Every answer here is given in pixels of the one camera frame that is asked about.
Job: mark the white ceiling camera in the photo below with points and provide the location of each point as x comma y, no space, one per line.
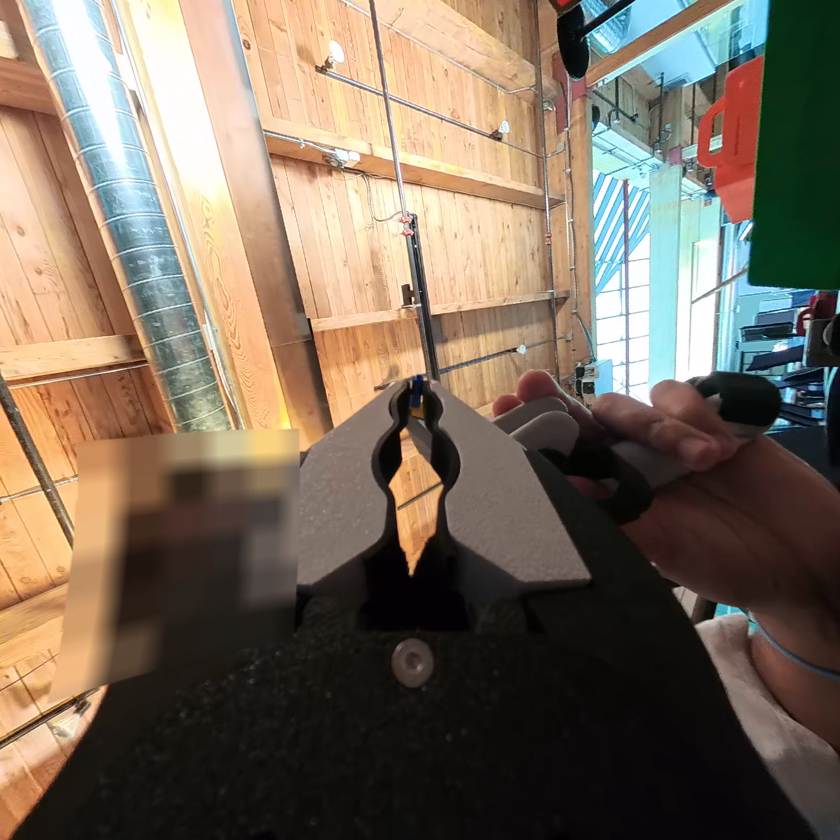
594,377

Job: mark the black shelving rack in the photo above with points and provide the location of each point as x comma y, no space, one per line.
781,367

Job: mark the black light stand pole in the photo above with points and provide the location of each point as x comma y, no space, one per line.
420,295

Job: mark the blue lego pin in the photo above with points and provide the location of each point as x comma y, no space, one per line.
417,392

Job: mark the blue wristband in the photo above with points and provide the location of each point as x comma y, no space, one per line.
794,658

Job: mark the green plastic bin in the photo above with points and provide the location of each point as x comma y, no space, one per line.
797,131

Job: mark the person's left forearm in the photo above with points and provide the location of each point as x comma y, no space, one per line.
807,695

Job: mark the person's left hand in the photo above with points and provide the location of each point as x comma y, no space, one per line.
741,525

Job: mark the silver air duct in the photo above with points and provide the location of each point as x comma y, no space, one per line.
144,249

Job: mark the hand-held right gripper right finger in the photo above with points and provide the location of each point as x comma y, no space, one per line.
512,525

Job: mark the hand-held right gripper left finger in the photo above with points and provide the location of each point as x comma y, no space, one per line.
334,512

